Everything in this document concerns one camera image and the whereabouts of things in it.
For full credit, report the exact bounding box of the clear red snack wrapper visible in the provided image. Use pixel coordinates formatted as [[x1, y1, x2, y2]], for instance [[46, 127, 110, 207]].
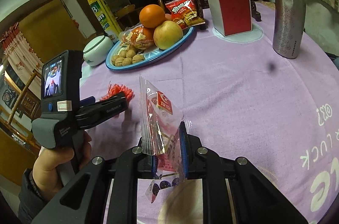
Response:
[[139, 77, 191, 203]]

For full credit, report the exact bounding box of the dark sleeve forearm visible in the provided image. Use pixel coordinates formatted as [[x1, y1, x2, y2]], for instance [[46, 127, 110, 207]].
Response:
[[18, 169, 48, 224]]

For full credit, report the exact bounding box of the person's left hand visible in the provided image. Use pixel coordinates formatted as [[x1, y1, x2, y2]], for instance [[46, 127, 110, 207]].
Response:
[[32, 130, 93, 202]]

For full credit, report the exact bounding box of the wooden armchair left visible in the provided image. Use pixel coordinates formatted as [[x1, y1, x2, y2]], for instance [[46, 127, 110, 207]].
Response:
[[1, 66, 41, 149]]

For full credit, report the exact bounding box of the white ceramic lidded jar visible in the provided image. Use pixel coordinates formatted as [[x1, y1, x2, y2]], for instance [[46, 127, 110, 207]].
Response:
[[83, 35, 114, 67]]

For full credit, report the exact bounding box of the pile of walnuts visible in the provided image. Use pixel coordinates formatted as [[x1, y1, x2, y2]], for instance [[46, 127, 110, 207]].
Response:
[[110, 48, 145, 67]]

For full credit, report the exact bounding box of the white red patterned curtain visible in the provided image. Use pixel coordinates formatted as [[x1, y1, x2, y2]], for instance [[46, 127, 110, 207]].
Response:
[[1, 22, 43, 85]]

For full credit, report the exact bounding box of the wrapped orange pastry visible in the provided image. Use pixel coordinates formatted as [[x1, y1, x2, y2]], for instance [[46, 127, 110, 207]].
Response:
[[124, 26, 155, 50]]

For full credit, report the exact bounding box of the blue oval fruit tray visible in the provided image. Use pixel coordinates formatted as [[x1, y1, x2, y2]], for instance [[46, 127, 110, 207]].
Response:
[[105, 27, 195, 72]]

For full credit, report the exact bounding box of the yellow red apple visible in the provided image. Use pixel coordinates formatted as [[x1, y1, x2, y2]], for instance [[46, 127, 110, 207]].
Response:
[[153, 21, 183, 50]]

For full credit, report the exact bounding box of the purple printed tablecloth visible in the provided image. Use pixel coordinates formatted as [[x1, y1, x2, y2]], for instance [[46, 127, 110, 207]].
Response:
[[80, 4, 338, 223]]

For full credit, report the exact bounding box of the yellow green tall can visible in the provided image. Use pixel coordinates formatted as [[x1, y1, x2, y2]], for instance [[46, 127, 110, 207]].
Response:
[[87, 0, 122, 43]]

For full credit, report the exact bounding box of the orange fruit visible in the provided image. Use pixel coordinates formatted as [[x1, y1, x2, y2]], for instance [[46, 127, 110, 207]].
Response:
[[139, 4, 166, 28]]

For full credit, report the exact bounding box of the red snack packet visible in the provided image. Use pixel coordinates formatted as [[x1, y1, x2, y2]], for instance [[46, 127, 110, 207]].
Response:
[[165, 0, 205, 30]]

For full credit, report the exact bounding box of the white red tissue box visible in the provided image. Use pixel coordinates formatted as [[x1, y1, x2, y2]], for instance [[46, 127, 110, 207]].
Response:
[[208, 0, 252, 36]]

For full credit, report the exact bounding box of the steel thermos bottle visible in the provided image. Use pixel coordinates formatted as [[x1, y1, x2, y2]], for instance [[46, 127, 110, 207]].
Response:
[[272, 0, 306, 59]]

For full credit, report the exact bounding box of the camera unit with screen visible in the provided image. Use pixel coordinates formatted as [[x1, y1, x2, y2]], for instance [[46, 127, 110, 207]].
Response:
[[41, 50, 83, 115]]

